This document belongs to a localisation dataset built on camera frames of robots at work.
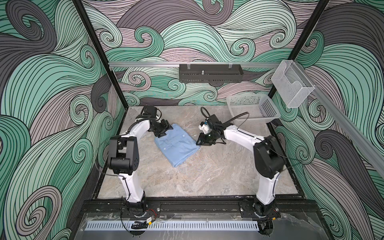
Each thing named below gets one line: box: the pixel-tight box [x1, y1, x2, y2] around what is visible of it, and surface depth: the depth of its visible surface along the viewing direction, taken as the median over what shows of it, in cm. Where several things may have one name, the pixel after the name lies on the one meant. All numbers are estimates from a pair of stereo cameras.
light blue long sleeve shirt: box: [154, 123, 201, 168], surface depth 95 cm
